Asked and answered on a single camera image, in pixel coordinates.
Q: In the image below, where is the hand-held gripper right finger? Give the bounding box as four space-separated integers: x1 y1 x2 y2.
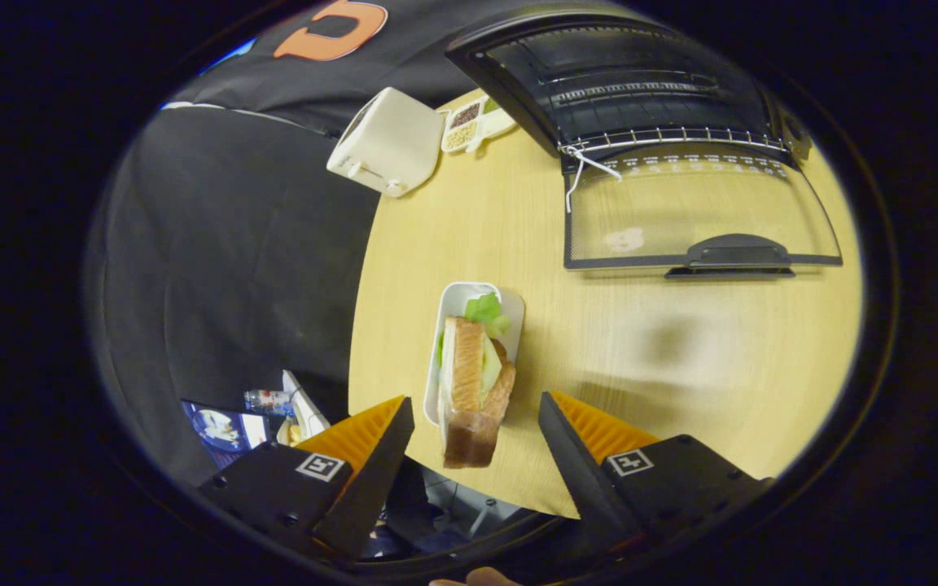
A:
537 391 773 562

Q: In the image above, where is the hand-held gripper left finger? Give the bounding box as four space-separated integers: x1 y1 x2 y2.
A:
195 396 416 564

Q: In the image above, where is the toast sandwich with lettuce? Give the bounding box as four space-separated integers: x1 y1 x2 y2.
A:
436 293 517 470

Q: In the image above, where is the black toaster oven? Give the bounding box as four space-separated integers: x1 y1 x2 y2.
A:
445 15 844 282

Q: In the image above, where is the white rectangular food tray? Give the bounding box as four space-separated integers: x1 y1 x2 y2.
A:
423 282 526 428

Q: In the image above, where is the white bread toaster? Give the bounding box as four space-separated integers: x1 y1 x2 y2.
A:
327 87 445 199

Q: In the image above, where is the white flat panel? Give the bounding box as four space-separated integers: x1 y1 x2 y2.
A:
280 370 330 444

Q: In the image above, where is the clear water bottle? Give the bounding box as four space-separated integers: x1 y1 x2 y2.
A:
243 389 295 414

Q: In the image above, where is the blue printed box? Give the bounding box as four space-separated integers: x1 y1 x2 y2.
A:
182 399 270 469

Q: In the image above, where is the black backdrop cloth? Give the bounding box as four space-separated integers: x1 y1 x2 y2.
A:
86 0 519 489

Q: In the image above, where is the white divided grain tray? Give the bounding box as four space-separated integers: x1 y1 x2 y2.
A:
440 94 519 155

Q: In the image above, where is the white string loop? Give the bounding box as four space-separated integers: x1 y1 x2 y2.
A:
564 145 623 214

